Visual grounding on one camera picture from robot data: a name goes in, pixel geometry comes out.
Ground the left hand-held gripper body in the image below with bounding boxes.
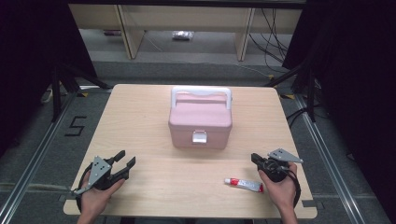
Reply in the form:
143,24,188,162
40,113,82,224
73,155,125,196

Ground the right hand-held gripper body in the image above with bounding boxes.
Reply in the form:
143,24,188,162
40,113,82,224
258,147,304,183

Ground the red and white ointment tube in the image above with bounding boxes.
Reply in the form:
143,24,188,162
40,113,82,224
224,177,264,193

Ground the pink storage box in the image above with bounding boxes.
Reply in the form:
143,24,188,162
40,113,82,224
167,86,233,150

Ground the person's left hand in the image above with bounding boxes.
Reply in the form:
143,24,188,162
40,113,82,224
78,170,126,217

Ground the person's right hand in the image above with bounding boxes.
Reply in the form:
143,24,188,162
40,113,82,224
258,161,298,209

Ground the grey tape piece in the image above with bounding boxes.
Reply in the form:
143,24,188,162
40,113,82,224
59,192,81,203

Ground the black curtain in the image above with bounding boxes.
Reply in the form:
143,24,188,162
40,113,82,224
281,0,396,224
0,0,97,157

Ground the clear plastic bag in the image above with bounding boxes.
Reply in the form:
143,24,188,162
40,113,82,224
172,30,194,41

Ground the beige wooden desk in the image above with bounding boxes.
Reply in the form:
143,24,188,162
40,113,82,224
68,3,303,62

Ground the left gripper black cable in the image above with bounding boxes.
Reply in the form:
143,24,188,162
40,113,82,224
75,162,94,214

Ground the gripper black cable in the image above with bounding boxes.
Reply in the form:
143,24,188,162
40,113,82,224
75,162,94,214
288,169,303,209

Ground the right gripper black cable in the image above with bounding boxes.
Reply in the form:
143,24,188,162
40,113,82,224
288,169,303,209

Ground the aluminium floor rail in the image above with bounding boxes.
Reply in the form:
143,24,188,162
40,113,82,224
0,90,78,224
293,94,365,224

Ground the bundle of black cables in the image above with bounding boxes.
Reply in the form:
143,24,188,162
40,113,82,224
248,7,290,74

